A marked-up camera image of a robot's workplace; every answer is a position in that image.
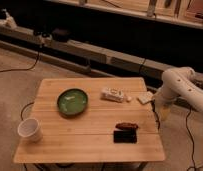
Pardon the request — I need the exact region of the black eraser block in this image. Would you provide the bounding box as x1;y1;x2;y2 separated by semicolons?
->
113;131;137;143

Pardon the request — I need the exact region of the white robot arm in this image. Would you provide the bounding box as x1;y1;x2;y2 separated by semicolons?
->
154;67;203;121

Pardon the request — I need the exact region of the white tube package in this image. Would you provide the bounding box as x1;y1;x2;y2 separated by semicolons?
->
101;87;132;103

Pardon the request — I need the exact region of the green round plate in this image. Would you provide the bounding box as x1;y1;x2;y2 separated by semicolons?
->
57;88;88;117

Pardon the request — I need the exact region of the wooden table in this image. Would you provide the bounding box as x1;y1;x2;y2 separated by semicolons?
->
14;77;165;163

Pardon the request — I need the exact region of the brown oblong object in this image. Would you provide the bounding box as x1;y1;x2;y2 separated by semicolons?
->
115;122;138;130

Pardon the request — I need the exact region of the beige sponge piece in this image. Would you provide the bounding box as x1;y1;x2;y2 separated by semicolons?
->
137;91;153;105

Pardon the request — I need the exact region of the black device on ledge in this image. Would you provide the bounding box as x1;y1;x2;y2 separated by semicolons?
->
52;29;70;42

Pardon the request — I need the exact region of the white paper cup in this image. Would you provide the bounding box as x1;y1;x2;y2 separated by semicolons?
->
17;118;43;142

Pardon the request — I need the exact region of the white object on ledge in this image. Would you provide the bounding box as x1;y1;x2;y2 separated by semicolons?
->
0;9;17;29

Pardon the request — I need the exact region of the black cable on floor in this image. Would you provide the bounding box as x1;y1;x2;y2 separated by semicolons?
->
0;46;42;75

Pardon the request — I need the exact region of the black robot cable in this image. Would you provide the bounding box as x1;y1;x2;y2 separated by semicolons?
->
184;108;203;171

